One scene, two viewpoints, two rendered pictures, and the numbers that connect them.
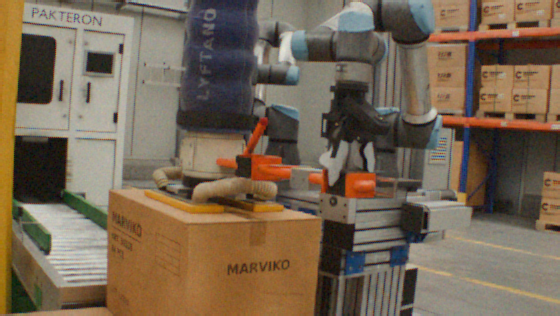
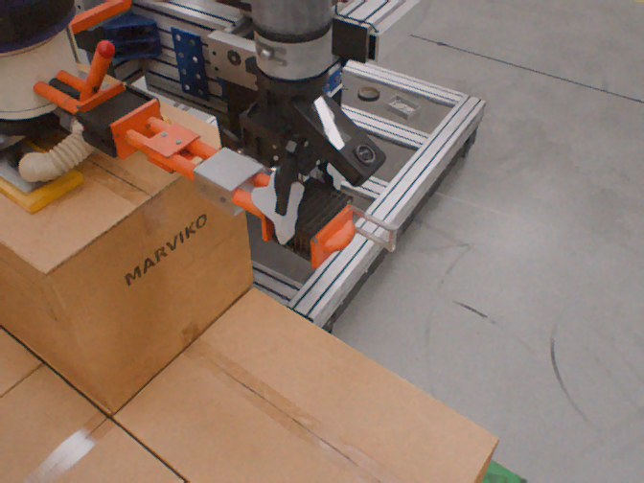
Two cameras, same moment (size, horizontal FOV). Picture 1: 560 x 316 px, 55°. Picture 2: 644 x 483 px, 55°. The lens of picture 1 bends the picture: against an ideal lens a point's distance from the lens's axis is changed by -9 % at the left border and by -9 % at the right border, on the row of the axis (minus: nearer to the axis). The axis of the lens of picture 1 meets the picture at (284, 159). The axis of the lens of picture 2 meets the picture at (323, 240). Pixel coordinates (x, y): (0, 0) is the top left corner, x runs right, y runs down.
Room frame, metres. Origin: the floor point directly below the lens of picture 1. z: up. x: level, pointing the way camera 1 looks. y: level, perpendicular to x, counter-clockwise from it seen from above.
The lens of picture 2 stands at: (0.65, 0.01, 1.60)
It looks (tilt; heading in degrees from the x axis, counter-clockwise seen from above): 46 degrees down; 342
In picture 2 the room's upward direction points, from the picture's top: straight up
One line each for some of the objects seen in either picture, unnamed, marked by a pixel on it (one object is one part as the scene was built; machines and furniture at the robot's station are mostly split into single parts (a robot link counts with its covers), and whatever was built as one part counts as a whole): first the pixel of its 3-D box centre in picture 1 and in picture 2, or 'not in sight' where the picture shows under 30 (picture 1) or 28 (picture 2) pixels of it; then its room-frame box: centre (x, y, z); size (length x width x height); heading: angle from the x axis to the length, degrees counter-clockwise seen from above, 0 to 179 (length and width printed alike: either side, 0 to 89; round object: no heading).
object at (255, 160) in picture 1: (258, 167); (121, 120); (1.47, 0.06, 1.07); 0.10 x 0.08 x 0.06; 125
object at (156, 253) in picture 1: (201, 268); (68, 212); (1.68, 0.22, 0.74); 0.60 x 0.40 x 0.40; 36
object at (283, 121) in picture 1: (282, 121); not in sight; (2.29, 0.02, 1.20); 0.13 x 0.12 x 0.14; 88
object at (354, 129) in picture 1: (348, 113); (290, 113); (1.21, -0.12, 1.21); 0.09 x 0.08 x 0.12; 35
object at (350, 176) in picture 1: (348, 183); (307, 223); (1.18, -0.13, 1.07); 0.08 x 0.07 x 0.05; 35
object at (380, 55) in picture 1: (361, 47); not in sight; (1.30, -0.16, 1.37); 0.11 x 0.11 x 0.08; 65
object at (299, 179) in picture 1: (310, 179); (229, 180); (1.29, -0.06, 1.07); 0.07 x 0.07 x 0.04; 35
